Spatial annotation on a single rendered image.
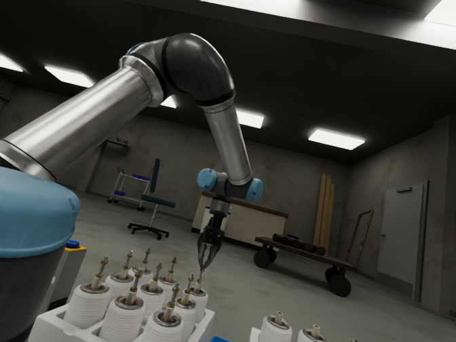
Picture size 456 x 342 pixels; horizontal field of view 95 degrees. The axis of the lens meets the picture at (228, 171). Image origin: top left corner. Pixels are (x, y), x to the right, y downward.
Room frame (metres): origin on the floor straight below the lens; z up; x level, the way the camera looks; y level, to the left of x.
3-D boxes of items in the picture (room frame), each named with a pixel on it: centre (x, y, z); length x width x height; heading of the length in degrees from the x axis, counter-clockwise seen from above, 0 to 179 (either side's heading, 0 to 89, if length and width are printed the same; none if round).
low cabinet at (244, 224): (5.72, -0.62, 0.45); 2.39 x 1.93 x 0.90; 175
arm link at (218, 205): (0.83, -0.01, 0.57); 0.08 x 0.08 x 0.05
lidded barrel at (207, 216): (3.89, -0.02, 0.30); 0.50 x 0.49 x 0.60; 178
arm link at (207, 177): (0.74, 0.03, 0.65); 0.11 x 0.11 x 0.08; 59
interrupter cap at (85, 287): (0.67, 0.28, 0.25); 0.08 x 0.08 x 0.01
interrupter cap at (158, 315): (0.62, 0.05, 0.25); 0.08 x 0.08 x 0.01
